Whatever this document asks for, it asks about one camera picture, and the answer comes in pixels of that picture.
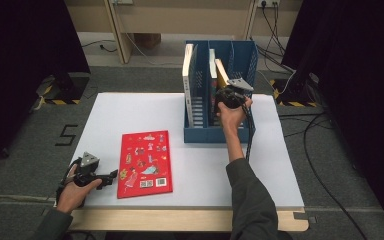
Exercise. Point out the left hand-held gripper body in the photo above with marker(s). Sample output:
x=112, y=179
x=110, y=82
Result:
x=89, y=160

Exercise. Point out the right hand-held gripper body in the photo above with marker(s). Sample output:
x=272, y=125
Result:
x=240, y=85

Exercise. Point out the yellow book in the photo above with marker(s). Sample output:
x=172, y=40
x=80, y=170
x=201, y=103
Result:
x=221, y=71

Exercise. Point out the blue illustrated book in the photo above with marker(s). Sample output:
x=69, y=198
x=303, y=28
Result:
x=212, y=66

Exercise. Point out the red book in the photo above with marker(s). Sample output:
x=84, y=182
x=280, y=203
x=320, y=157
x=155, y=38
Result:
x=145, y=163

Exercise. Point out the white book with picture grid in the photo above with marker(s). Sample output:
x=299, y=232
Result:
x=188, y=83

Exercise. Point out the blue file rack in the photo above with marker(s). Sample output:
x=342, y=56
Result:
x=196, y=136

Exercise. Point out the person's right hand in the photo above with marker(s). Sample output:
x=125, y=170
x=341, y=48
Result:
x=233, y=120

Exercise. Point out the person's left hand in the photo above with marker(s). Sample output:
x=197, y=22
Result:
x=70, y=198

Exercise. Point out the black stand base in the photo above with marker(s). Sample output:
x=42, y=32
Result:
x=295, y=90
x=70, y=88

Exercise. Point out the wooden table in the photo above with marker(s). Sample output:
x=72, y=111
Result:
x=146, y=220

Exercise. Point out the white table board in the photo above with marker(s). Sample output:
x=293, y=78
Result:
x=140, y=106

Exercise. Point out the beige wooden desk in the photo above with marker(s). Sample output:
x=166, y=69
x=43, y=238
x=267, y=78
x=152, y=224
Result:
x=180, y=16

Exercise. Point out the black curtain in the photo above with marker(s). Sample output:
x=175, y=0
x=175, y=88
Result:
x=356, y=66
x=20, y=50

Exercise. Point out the grey tape piece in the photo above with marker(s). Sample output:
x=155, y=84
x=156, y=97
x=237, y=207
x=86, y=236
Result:
x=301, y=215

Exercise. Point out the white wall socket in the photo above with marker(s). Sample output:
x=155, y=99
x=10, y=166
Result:
x=268, y=2

